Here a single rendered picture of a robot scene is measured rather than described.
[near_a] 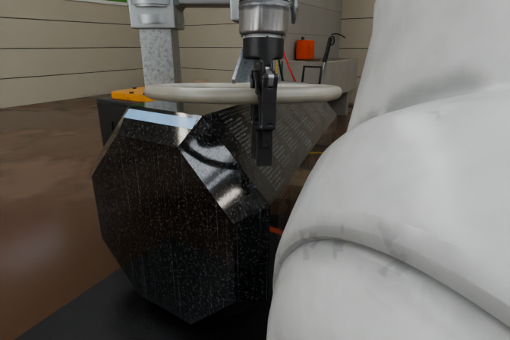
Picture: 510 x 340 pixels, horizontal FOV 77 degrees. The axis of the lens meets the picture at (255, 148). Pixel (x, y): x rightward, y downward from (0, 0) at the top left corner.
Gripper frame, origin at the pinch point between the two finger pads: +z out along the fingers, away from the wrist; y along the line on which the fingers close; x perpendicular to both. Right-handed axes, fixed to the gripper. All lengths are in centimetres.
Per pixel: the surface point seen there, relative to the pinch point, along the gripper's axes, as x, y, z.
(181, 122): 16.6, 43.4, 2.3
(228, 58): -73, 702, -34
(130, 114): 34, 59, 2
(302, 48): -137, 374, -40
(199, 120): 10.8, 40.2, 1.2
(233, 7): -4, 77, -38
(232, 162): 1.5, 32.9, 13.2
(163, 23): 27, 144, -38
